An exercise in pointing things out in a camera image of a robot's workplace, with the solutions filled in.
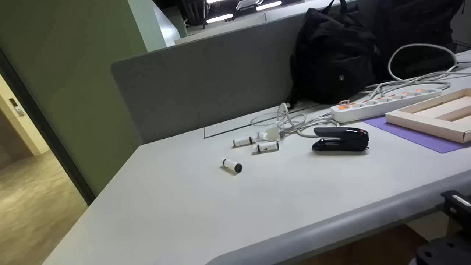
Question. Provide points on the long ceiling light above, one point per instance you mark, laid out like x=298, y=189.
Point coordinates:
x=219, y=17
x=268, y=4

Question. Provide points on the white power strip adapter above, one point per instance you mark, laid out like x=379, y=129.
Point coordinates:
x=372, y=104

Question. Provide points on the small white cylinder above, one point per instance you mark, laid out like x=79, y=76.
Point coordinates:
x=241, y=141

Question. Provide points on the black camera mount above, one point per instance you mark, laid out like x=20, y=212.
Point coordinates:
x=453, y=229

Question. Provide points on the white cylinder with black cap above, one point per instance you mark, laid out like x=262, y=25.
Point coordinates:
x=231, y=164

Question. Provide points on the white cylinder with black band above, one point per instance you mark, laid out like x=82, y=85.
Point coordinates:
x=266, y=145

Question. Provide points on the purple mat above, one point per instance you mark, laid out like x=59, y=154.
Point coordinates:
x=416, y=135

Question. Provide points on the white plug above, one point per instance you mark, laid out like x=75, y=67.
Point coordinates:
x=268, y=132

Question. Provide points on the dark door frame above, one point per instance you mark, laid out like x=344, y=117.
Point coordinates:
x=44, y=126

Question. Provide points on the black stapler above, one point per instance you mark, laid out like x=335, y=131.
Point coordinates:
x=340, y=139

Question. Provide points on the light wooden frame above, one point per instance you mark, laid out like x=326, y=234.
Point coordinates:
x=431, y=122

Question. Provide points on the black backpack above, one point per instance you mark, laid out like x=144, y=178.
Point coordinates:
x=332, y=58

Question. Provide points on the grey desk partition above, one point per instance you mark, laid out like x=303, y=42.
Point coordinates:
x=206, y=82

